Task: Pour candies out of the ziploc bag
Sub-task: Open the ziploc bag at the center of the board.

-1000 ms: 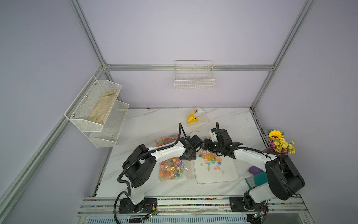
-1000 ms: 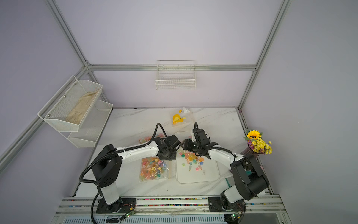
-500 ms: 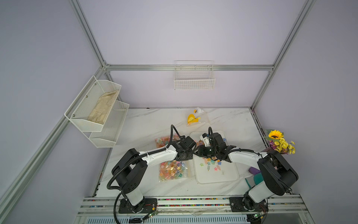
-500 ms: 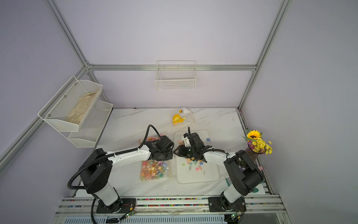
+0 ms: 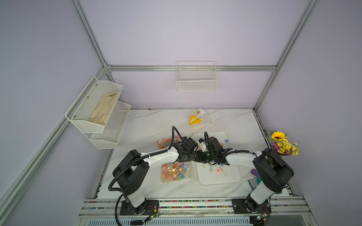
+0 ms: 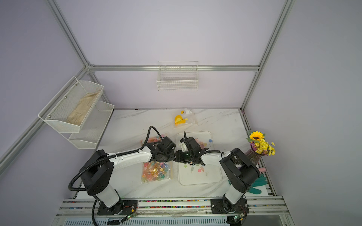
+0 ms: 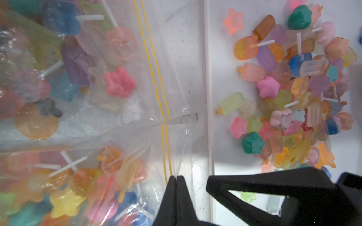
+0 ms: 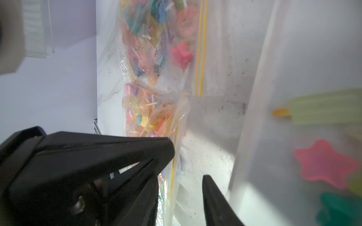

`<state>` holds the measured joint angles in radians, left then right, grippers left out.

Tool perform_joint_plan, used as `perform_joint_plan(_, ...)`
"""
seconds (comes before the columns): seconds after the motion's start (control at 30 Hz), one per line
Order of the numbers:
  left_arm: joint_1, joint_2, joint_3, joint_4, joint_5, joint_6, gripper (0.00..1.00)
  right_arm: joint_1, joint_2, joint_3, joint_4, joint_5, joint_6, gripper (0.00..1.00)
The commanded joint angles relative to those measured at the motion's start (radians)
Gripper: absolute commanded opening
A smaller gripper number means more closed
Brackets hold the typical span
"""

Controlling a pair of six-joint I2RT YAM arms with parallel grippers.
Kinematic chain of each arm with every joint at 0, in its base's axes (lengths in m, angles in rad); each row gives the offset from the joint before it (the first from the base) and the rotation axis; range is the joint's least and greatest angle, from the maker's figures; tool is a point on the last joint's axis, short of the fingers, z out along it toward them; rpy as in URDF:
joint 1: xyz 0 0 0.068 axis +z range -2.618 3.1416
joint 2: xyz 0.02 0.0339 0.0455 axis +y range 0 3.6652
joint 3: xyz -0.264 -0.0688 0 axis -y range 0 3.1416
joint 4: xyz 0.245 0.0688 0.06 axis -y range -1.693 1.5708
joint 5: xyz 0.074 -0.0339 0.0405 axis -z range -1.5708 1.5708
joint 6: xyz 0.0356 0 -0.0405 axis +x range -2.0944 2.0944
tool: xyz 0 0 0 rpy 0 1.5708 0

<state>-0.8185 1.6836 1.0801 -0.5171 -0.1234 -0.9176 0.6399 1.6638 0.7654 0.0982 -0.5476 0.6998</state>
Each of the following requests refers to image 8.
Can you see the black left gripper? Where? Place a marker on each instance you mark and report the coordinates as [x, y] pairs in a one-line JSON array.
[[66, 179]]

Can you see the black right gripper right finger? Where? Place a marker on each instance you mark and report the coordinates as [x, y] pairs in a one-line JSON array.
[[217, 210]]

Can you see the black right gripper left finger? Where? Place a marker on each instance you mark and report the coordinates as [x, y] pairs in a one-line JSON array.
[[135, 198]]

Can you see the ziploc bag of candies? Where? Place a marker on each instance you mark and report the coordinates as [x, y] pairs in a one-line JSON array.
[[199, 48], [148, 115]]

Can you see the pink star candy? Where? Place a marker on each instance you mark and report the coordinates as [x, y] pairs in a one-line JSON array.
[[321, 162]]

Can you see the green star candy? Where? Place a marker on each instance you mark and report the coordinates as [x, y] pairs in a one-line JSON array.
[[338, 210]]

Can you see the white two-tier mesh shelf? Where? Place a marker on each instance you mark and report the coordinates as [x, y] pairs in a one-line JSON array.
[[38, 30]]

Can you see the green popsicle candy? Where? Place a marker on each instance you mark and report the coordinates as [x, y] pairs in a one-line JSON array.
[[344, 106]]

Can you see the white plastic tray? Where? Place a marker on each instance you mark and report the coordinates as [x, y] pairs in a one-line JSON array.
[[283, 138]]

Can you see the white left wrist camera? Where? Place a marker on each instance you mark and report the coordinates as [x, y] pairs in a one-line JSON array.
[[12, 36]]

